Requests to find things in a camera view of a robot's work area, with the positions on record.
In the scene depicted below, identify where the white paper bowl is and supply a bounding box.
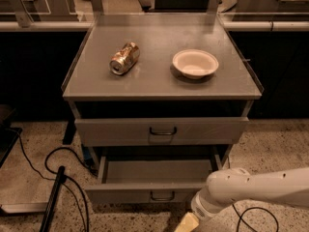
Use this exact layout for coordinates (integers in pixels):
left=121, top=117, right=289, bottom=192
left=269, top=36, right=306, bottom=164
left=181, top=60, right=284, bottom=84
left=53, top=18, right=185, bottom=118
left=172, top=49, right=219, bottom=79

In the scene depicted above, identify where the grey drawer cabinet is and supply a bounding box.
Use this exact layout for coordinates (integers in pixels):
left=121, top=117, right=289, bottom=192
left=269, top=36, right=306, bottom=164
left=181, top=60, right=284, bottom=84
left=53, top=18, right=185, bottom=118
left=63, top=14, right=262, bottom=163

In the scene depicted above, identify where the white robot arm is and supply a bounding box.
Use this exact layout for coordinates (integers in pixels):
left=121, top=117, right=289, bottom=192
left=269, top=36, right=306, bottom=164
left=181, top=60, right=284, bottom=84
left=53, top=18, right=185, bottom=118
left=174, top=167, right=309, bottom=232

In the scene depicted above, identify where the black flat panel left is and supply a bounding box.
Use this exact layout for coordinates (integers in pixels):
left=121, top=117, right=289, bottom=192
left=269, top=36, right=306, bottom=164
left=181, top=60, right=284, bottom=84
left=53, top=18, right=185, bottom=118
left=0, top=128, right=22, bottom=168

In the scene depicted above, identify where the crushed gold soda can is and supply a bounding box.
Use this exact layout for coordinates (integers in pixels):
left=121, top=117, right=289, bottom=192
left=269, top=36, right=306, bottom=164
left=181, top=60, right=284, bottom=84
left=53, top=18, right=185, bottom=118
left=109, top=43, right=140, bottom=75

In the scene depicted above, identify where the black power strip bar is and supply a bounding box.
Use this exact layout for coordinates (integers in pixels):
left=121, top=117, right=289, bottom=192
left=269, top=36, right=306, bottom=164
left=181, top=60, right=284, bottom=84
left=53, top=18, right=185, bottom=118
left=40, top=166, right=65, bottom=232

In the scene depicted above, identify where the white horizontal rail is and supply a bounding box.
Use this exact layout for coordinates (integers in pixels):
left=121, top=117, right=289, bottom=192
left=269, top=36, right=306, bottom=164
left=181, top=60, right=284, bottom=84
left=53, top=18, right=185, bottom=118
left=0, top=20, right=309, bottom=32

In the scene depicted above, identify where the grey top drawer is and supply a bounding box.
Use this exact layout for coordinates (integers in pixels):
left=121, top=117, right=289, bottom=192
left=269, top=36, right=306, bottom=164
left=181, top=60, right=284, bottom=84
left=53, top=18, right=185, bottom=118
left=75, top=117, right=248, bottom=147

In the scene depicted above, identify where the grey drawer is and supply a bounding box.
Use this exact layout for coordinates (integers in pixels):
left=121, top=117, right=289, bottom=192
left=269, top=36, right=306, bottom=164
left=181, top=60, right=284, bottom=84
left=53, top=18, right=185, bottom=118
left=75, top=117, right=248, bottom=147
left=85, top=155, right=222, bottom=204

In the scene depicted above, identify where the black floor cable right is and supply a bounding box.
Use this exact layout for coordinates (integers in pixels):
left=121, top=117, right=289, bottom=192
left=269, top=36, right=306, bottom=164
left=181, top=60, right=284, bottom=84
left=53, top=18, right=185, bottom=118
left=231, top=204, right=280, bottom=232

